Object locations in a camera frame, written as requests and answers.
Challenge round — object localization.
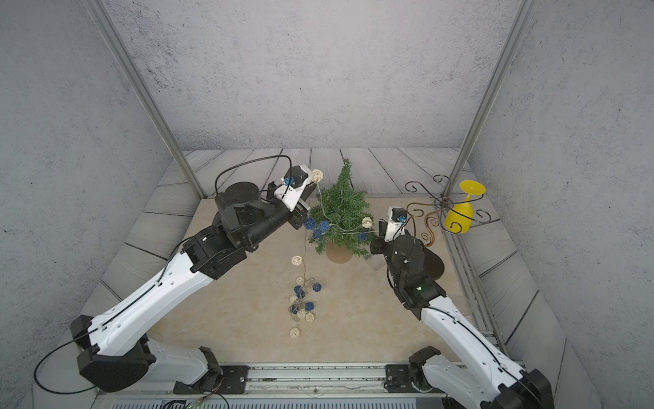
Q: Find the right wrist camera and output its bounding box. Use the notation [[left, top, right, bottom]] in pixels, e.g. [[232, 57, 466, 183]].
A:
[[384, 207, 409, 242]]

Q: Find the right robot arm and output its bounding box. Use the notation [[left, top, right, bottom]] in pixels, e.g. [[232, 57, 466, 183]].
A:
[[371, 234, 555, 408]]

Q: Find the black metal glass rack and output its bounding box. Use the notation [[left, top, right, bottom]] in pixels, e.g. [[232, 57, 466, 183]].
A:
[[405, 181, 492, 279]]

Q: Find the small green christmas tree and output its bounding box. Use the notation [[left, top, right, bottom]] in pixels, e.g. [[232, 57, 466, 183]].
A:
[[308, 160, 374, 259]]

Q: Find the aluminium mounting rail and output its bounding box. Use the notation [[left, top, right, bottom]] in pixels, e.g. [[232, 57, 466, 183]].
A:
[[92, 363, 459, 408]]

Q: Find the frame post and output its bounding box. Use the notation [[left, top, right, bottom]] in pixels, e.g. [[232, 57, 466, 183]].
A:
[[83, 0, 207, 199], [443, 0, 536, 196]]

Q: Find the string light with rattan balls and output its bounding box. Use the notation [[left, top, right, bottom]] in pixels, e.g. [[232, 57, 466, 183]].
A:
[[289, 170, 354, 339]]

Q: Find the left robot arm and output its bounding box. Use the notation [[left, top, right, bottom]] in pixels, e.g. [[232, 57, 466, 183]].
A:
[[70, 181, 316, 393]]

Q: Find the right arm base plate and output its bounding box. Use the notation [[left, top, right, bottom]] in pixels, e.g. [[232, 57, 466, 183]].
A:
[[383, 364, 434, 394]]

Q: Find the left frame post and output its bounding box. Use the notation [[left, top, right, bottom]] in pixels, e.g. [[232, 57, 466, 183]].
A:
[[83, 0, 207, 199]]

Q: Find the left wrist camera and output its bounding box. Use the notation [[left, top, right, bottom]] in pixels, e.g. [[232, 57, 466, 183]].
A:
[[274, 165, 313, 211]]

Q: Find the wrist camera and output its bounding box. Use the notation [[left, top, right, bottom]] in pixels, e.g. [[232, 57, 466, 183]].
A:
[[384, 207, 409, 242], [274, 165, 313, 211]]

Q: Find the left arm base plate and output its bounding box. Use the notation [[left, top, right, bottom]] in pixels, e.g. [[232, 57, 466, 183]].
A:
[[172, 365, 250, 395]]

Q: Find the right frame post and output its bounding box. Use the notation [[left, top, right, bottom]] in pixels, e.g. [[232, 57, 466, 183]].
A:
[[443, 0, 536, 196]]

